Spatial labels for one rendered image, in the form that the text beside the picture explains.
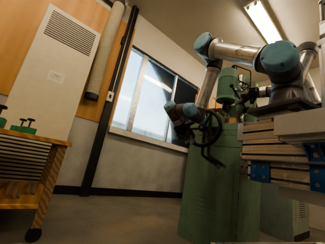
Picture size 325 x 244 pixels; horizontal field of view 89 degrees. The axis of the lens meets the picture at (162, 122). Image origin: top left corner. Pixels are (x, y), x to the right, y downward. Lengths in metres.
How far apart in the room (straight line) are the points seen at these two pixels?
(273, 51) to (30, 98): 1.78
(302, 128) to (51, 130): 1.77
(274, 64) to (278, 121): 0.23
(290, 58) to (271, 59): 0.06
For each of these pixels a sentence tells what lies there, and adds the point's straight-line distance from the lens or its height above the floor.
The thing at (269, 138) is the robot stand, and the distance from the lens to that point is 0.83.
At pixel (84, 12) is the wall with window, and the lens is 2.68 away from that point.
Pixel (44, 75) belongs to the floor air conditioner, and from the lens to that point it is 1.92.
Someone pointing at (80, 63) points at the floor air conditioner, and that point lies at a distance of 2.03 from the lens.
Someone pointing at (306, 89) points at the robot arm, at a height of 1.14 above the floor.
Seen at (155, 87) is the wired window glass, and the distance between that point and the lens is 2.86.
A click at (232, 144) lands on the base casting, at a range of 1.33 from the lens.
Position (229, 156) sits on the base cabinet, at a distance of 1.32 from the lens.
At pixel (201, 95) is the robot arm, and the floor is 0.94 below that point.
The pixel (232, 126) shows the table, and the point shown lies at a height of 0.87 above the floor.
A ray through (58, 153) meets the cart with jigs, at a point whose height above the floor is 0.46.
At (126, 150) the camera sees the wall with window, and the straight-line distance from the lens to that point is 2.39.
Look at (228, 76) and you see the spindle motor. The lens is 1.68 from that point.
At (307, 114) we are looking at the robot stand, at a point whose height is 0.71.
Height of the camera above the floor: 0.50
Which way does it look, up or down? 14 degrees up
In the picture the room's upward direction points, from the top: 11 degrees clockwise
